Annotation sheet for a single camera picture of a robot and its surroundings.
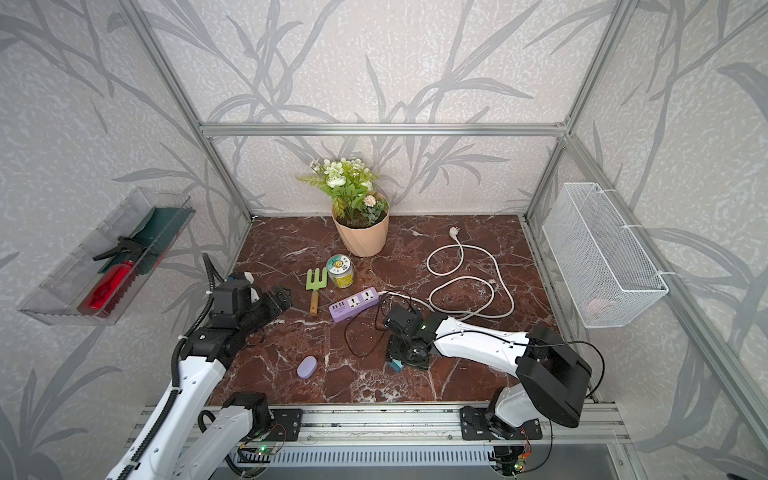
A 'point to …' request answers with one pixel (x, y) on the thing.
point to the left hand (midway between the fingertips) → (284, 296)
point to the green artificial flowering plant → (349, 183)
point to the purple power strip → (349, 307)
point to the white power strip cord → (437, 287)
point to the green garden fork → (315, 286)
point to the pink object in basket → (595, 307)
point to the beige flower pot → (367, 241)
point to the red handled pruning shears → (110, 287)
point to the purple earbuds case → (307, 367)
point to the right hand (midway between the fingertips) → (392, 359)
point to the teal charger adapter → (396, 364)
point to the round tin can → (340, 268)
